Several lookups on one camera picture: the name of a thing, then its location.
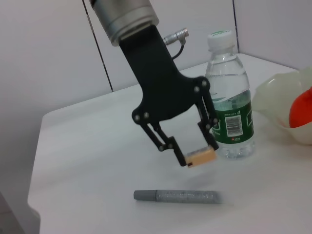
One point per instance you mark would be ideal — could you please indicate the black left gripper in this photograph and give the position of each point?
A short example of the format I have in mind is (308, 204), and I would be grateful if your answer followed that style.
(161, 85)

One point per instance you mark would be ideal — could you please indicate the beige eraser with barcode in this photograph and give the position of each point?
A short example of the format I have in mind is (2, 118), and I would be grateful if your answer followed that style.
(201, 157)

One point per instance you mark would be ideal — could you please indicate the clear bottle with green label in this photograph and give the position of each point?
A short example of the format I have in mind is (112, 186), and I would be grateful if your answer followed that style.
(231, 97)

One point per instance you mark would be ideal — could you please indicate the grey marker pen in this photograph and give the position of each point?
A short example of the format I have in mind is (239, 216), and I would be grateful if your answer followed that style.
(175, 196)

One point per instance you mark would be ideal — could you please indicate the pale green glass fruit plate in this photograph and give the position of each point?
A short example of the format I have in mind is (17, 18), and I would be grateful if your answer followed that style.
(270, 95)

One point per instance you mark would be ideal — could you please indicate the left gripper silver plug stub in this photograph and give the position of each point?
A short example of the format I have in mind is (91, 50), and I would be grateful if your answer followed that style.
(175, 36)

